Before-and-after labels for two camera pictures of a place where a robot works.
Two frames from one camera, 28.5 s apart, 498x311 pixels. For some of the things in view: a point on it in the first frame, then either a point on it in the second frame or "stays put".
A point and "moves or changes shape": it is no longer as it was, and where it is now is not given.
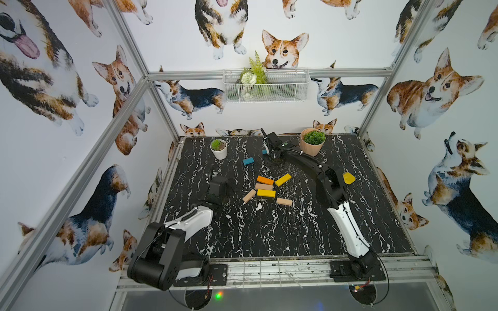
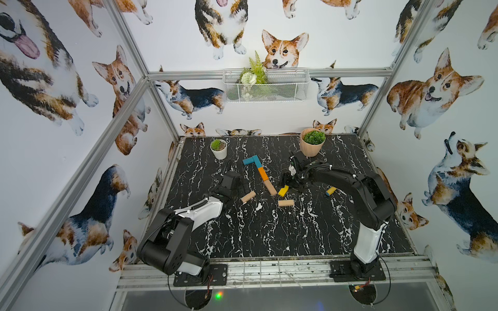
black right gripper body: (271, 153) -> (295, 178)
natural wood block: (249, 195) stays put
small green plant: (216, 145) stays put
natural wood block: (263, 186) moves or changes shape
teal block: (248, 161) stays put
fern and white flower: (253, 75) stays put
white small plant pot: (219, 148) stays put
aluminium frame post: (422, 10) stays put
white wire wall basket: (266, 85) stays put
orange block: (265, 180) moves or changes shape
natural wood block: (284, 201) stays put
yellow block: (264, 192) -> (283, 191)
